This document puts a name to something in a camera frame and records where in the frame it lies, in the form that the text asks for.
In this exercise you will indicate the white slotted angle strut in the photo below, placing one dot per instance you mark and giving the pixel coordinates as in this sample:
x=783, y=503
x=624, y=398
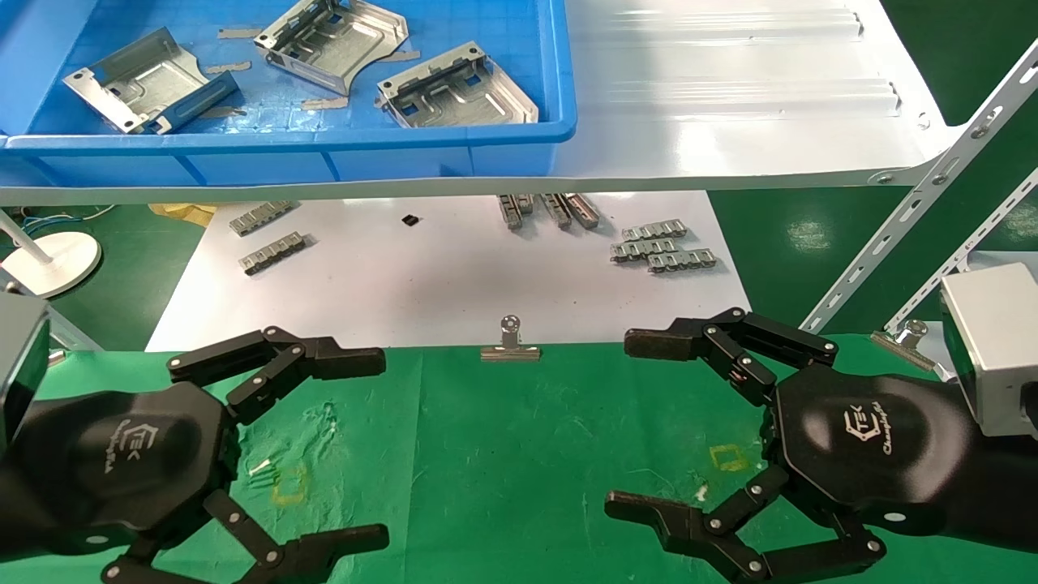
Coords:
x=916, y=203
x=965, y=255
x=77, y=334

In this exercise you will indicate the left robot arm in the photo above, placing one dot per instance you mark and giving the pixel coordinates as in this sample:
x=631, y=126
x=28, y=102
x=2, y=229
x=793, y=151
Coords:
x=10, y=503

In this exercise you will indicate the grey tape strip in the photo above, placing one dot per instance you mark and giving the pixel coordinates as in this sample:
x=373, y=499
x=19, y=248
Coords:
x=227, y=67
x=400, y=56
x=324, y=103
x=239, y=33

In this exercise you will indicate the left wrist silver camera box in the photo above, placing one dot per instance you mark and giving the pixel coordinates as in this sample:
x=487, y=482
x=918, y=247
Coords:
x=20, y=365

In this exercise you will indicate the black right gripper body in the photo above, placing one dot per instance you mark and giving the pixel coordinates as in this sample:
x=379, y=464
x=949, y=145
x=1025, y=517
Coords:
x=868, y=446

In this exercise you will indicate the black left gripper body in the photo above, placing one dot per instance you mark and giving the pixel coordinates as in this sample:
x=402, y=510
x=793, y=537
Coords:
x=122, y=462

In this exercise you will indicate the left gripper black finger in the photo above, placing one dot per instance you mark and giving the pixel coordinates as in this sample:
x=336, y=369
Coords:
x=324, y=361
x=308, y=556

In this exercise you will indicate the white round lamp stand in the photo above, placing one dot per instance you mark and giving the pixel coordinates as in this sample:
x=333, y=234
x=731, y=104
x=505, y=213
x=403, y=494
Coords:
x=57, y=264

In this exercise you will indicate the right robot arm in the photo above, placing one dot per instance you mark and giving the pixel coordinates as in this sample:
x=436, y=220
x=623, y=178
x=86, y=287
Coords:
x=1010, y=495

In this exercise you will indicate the yellow crumpled bag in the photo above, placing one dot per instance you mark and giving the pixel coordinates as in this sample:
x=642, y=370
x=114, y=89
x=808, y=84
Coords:
x=186, y=212

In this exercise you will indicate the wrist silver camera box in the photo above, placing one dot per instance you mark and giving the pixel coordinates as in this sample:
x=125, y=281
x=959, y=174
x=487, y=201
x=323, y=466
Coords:
x=993, y=341
x=20, y=365

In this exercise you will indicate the white metal shelf board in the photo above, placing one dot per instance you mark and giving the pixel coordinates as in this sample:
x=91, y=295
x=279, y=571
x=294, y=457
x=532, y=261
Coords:
x=714, y=105

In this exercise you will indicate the sheet metal bracket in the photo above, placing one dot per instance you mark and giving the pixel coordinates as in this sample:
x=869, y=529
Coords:
x=462, y=93
x=146, y=81
x=340, y=45

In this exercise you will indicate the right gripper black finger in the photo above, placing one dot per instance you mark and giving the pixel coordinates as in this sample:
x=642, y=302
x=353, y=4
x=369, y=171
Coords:
x=689, y=531
x=673, y=341

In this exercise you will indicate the grey metal rail part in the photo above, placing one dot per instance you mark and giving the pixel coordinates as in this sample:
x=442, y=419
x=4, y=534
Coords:
x=584, y=211
x=558, y=212
x=510, y=212
x=526, y=203

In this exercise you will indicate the green table cloth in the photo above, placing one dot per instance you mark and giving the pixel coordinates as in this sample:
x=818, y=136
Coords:
x=527, y=454

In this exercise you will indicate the blue plastic bin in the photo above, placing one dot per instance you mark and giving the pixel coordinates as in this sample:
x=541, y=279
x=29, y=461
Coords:
x=284, y=150

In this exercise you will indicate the notched metal strip part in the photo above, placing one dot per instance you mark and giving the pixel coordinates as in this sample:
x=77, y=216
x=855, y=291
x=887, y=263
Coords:
x=273, y=252
x=261, y=217
x=654, y=229
x=681, y=260
x=636, y=250

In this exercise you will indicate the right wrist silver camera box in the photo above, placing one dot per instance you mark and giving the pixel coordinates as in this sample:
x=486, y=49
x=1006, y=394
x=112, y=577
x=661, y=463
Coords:
x=993, y=341

